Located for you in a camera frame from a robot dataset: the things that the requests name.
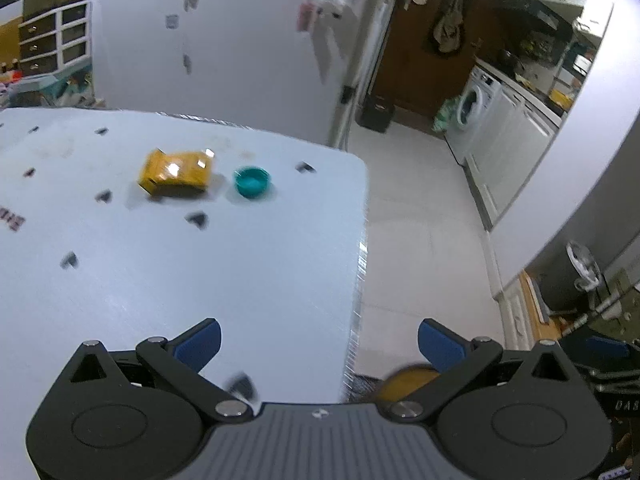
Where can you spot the hanging cloth bag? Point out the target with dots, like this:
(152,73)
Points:
(448,25)

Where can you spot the yellow bin with brown rim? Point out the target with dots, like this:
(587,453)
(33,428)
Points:
(410,382)

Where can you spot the white drawer cabinet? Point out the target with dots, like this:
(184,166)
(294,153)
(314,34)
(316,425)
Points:
(55,40)

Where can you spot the black floor bin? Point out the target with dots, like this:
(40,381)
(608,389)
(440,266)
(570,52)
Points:
(375,112)

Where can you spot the white wall socket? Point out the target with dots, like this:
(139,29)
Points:
(172,20)

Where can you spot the yellow packet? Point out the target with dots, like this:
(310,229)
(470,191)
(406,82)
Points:
(175,175)

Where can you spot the black range hood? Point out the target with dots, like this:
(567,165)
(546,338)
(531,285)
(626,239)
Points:
(535,14)

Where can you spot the white kitchen cabinets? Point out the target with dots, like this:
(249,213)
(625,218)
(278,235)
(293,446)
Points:
(510,150)

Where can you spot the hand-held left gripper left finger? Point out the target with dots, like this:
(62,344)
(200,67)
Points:
(200,345)

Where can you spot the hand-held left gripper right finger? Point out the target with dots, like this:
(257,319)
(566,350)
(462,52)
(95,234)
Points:
(440,345)

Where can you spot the yellow kitchen container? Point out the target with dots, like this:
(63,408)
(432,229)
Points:
(560,96)

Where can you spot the brown wooden door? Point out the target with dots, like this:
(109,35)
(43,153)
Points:
(415,60)

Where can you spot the white plush toy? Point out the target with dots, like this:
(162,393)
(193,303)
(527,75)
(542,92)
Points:
(332,2)

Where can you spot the low white cabinet wooden top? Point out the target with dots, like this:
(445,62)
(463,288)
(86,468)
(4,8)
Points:
(530,315)

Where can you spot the refrigerator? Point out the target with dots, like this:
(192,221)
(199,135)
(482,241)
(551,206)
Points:
(367,35)

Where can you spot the green bag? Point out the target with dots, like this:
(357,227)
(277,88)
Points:
(445,116)

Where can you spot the pink wall ornament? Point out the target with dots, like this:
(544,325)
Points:
(306,16)

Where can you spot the grey trash can white liner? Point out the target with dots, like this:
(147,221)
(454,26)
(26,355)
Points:
(567,280)

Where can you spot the black pot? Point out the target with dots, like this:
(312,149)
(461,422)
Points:
(509,60)

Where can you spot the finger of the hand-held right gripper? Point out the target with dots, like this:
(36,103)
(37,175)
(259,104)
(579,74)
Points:
(607,347)
(610,380)

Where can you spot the teal bottle cap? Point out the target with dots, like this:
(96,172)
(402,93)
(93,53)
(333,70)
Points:
(252,182)

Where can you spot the white washing machine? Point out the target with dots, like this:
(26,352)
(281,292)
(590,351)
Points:
(475,110)

